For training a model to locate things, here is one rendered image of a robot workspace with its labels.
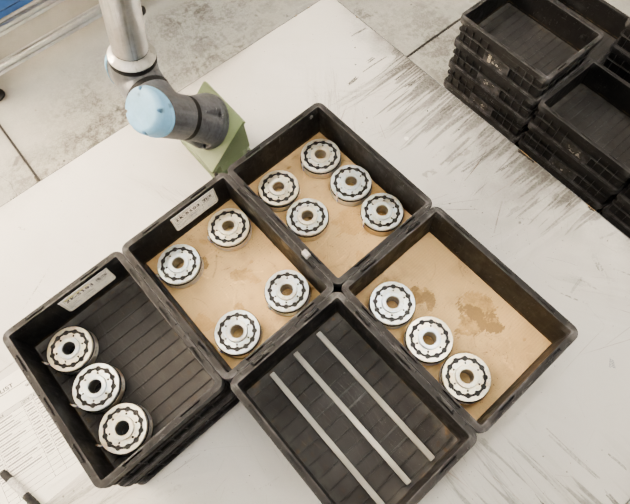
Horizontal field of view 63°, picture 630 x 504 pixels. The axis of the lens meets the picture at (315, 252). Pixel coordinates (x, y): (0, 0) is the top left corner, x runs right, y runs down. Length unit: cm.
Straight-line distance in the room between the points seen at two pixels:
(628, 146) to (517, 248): 84
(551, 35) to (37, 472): 213
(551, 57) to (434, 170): 81
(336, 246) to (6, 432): 90
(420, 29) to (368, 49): 112
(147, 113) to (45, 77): 174
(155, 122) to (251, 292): 46
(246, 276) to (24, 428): 64
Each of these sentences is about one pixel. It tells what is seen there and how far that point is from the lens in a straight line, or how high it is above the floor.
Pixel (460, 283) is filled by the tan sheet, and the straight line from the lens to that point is 124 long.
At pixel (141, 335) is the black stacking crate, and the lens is 126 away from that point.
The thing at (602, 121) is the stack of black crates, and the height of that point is 38.
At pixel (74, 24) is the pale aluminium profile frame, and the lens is 300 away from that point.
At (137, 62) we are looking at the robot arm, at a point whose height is 103.
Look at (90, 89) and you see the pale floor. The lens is 288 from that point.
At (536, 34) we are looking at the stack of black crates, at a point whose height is 49.
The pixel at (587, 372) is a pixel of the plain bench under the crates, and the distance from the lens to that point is 142.
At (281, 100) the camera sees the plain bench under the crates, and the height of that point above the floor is 70.
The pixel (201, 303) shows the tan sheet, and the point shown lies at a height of 83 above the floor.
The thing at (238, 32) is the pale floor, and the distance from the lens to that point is 290.
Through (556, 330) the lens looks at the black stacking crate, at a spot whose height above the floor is 89.
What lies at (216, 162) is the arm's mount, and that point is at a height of 77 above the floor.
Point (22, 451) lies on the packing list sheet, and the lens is 147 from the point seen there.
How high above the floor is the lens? 197
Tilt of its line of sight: 67 degrees down
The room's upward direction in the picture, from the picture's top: 6 degrees counter-clockwise
